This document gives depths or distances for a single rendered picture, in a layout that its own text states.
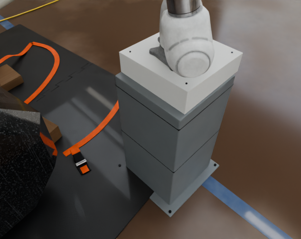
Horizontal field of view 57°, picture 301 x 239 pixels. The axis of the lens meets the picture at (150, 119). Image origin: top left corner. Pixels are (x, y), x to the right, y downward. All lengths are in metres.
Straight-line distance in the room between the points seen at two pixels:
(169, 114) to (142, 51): 0.31
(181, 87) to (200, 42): 0.24
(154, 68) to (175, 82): 0.12
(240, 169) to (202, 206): 0.39
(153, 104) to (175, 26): 0.41
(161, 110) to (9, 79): 1.73
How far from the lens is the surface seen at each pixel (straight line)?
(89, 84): 2.48
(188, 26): 0.86
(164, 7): 1.09
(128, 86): 1.25
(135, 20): 3.35
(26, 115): 1.43
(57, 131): 2.06
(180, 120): 1.10
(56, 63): 2.79
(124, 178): 1.85
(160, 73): 1.11
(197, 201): 1.81
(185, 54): 0.86
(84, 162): 1.93
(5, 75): 2.69
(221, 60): 1.23
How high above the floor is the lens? 1.62
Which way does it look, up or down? 49 degrees down
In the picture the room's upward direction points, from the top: straight up
